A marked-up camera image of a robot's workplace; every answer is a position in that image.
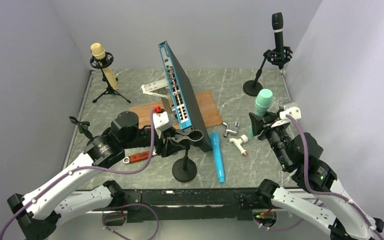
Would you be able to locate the black round-base mic stand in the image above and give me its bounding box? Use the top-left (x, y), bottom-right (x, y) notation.
top-left (69, 116), bottom-right (94, 141)

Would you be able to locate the mint green microphone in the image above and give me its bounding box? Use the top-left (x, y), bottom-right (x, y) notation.
top-left (247, 88), bottom-right (274, 141)

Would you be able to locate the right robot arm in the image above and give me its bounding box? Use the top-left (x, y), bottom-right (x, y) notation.
top-left (249, 111), bottom-right (384, 240)

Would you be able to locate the beige microphone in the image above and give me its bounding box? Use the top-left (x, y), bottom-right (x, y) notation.
top-left (89, 42), bottom-right (119, 90)

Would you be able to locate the black microphone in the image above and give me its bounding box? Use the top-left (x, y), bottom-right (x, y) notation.
top-left (271, 12), bottom-right (285, 64)

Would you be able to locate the wooden board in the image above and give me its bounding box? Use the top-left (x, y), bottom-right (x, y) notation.
top-left (129, 90), bottom-right (223, 128)

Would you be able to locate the adjustable wrench red handle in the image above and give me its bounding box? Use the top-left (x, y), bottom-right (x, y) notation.
top-left (122, 150), bottom-right (157, 165)

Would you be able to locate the blue black network switch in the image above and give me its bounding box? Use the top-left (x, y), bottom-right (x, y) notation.
top-left (158, 41), bottom-right (213, 153)

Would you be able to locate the white plastic faucet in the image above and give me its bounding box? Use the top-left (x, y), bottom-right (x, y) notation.
top-left (228, 134), bottom-right (249, 156)

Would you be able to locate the chrome faucet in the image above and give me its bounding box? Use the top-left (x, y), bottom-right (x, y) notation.
top-left (222, 121), bottom-right (240, 138)

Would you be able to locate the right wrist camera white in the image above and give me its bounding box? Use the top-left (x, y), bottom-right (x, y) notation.
top-left (271, 101), bottom-right (302, 129)

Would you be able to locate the metal bracket holder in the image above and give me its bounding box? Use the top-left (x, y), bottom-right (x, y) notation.
top-left (140, 79), bottom-right (174, 114)

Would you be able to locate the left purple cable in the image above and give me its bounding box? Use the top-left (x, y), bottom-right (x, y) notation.
top-left (0, 110), bottom-right (158, 240)

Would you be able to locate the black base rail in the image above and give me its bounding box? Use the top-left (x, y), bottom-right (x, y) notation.
top-left (92, 187), bottom-right (279, 223)

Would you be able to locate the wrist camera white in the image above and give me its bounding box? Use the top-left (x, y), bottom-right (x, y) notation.
top-left (271, 101), bottom-right (302, 129)
top-left (152, 106), bottom-right (173, 138)

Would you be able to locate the black tripod mic stand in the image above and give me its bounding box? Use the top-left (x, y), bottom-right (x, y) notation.
top-left (89, 51), bottom-right (131, 104)

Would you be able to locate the black stand with shock mount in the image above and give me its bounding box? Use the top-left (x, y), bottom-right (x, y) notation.
top-left (242, 46), bottom-right (293, 97)

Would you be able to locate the black stand of green microphone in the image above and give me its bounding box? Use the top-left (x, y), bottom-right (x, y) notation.
top-left (172, 129), bottom-right (204, 183)

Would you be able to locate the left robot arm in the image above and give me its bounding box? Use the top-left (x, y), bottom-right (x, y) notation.
top-left (7, 109), bottom-right (193, 240)

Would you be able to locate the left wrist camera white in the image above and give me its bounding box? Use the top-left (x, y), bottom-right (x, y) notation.
top-left (152, 106), bottom-right (173, 138)

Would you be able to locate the aluminium frame rail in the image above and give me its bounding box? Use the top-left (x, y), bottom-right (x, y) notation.
top-left (278, 188), bottom-right (344, 240)

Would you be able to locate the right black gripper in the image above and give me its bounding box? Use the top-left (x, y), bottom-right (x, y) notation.
top-left (249, 108), bottom-right (292, 169)

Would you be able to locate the blue microphone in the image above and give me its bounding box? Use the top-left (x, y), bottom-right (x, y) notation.
top-left (210, 132), bottom-right (226, 183)

